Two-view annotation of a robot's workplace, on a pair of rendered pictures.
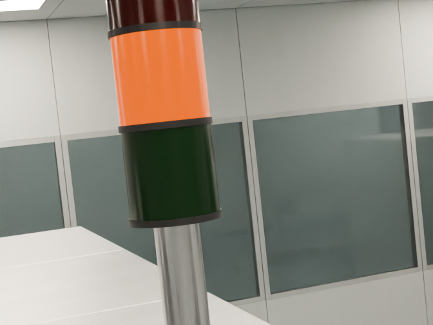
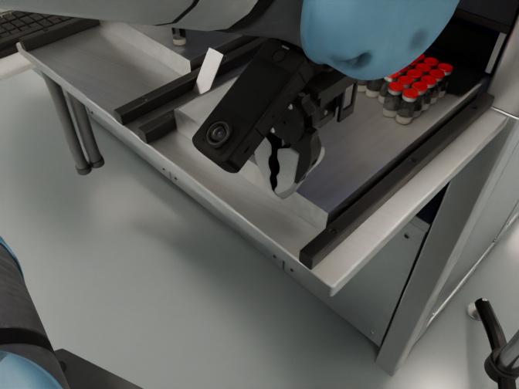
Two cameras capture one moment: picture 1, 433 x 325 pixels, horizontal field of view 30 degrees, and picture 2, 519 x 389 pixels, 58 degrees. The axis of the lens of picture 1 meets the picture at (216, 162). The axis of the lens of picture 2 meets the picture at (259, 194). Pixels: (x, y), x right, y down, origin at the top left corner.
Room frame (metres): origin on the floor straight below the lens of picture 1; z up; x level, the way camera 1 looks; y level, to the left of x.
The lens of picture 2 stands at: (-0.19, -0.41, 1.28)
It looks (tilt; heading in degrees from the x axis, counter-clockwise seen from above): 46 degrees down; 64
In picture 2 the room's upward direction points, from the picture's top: straight up
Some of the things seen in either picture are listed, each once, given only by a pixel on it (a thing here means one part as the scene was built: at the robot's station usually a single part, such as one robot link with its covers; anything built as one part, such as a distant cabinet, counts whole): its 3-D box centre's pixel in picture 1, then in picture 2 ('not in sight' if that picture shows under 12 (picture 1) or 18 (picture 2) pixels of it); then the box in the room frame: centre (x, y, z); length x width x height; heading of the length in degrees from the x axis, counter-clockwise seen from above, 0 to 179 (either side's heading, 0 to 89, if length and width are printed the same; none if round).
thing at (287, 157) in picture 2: not in sight; (303, 165); (0.01, -0.11, 0.95); 0.06 x 0.03 x 0.09; 19
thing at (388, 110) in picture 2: not in sight; (392, 99); (0.22, -0.01, 0.90); 0.02 x 0.02 x 0.05
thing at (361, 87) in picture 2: not in sight; (369, 77); (0.22, 0.06, 0.90); 0.18 x 0.02 x 0.05; 109
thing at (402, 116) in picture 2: not in sight; (407, 106); (0.22, -0.03, 0.90); 0.02 x 0.02 x 0.05
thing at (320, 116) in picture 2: not in sight; (301, 69); (0.01, -0.09, 1.05); 0.09 x 0.08 x 0.12; 19
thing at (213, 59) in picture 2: not in sight; (181, 87); (-0.04, 0.15, 0.91); 0.14 x 0.03 x 0.06; 19
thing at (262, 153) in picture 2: not in sight; (282, 151); (0.00, -0.08, 0.95); 0.06 x 0.03 x 0.09; 19
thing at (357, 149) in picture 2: not in sight; (330, 106); (0.14, 0.03, 0.90); 0.34 x 0.26 x 0.04; 19
